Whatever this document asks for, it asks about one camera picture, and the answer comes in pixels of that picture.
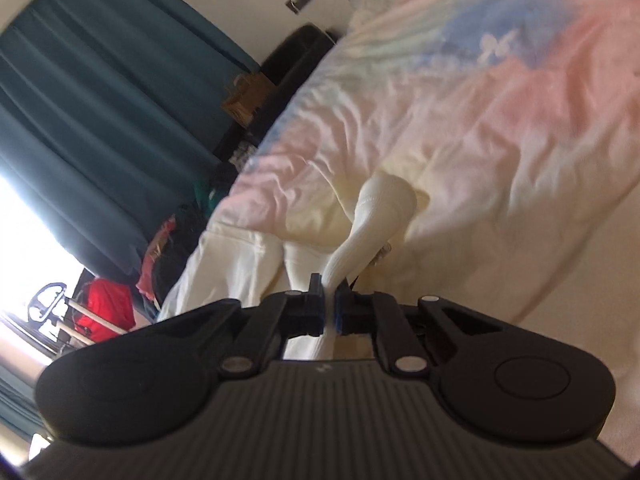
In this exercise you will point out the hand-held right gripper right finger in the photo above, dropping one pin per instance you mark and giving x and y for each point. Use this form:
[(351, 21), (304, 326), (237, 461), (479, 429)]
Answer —
[(341, 314)]

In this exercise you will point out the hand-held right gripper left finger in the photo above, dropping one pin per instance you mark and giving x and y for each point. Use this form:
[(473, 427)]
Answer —
[(314, 313)]

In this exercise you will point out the white sock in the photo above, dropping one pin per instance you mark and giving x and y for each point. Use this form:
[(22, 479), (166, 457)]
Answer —
[(376, 220)]

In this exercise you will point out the pile of colourful clothes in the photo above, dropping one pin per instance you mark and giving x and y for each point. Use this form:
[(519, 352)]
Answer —
[(172, 245)]

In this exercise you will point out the cream garment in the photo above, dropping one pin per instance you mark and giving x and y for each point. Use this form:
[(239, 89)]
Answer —
[(240, 270)]

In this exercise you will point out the red cloth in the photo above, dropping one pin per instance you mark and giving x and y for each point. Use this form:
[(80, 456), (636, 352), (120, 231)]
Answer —
[(107, 305)]

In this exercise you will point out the pastel tie-dye blanket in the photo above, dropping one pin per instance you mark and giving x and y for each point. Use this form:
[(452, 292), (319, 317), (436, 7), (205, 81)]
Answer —
[(450, 135)]

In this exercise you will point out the brown paper bag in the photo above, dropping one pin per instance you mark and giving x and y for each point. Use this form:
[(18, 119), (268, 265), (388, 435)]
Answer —
[(248, 94)]

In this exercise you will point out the black furniture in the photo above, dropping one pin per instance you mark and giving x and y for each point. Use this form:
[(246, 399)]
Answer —
[(280, 80)]

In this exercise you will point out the white drying rack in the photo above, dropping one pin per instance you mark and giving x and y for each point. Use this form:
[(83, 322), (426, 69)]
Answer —
[(55, 310)]

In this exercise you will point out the teal curtain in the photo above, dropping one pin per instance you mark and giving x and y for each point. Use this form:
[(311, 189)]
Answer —
[(100, 110)]

